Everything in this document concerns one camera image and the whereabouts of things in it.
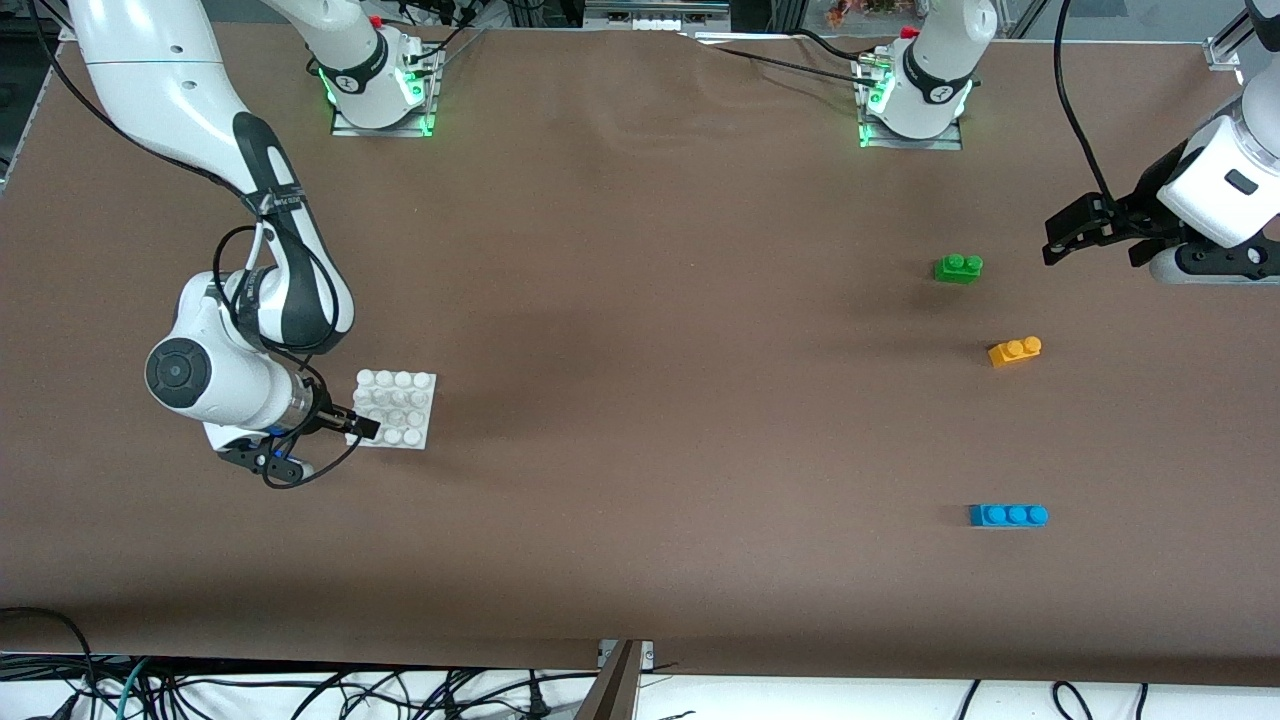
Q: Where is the orange background object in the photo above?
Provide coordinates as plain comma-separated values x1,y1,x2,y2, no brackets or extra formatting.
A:
825,0,919,28

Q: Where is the blue three-stud block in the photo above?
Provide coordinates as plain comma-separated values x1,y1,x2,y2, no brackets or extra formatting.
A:
968,503,1050,528

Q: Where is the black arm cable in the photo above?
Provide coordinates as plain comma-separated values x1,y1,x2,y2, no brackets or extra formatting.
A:
1055,0,1119,206
25,0,363,491

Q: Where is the black looped floor cable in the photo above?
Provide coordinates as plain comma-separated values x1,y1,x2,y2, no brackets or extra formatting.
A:
0,607,96,720

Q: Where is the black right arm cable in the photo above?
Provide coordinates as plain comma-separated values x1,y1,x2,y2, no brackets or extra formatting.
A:
25,0,363,491

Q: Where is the brown table cover sheet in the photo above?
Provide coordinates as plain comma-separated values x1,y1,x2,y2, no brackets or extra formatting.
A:
0,20,1280,691

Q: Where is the thin black table cable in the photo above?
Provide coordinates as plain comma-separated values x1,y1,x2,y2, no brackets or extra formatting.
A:
690,38,886,79

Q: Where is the teal floor cable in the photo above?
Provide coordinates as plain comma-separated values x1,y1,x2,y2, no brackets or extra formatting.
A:
115,657,153,720

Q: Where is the black base connector cable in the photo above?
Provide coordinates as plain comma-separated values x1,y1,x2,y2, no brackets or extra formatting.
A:
405,25,491,71

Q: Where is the aluminium frame rail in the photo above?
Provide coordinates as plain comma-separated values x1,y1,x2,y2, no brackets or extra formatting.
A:
583,0,733,29

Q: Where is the black cable bundle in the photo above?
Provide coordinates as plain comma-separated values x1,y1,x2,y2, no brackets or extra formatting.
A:
150,662,601,720

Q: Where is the white studded base plate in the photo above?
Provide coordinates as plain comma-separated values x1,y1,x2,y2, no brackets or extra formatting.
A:
345,369,438,450

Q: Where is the metal table edge bracket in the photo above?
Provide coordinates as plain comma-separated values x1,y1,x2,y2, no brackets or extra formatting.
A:
575,640,656,720

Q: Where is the aluminium corner profile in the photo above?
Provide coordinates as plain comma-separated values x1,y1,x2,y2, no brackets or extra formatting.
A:
1205,8,1256,69

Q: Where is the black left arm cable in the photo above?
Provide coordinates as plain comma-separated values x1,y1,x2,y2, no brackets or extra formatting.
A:
1055,0,1119,206

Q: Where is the thick black table cable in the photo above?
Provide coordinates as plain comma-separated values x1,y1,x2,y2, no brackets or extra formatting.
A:
790,28,876,61

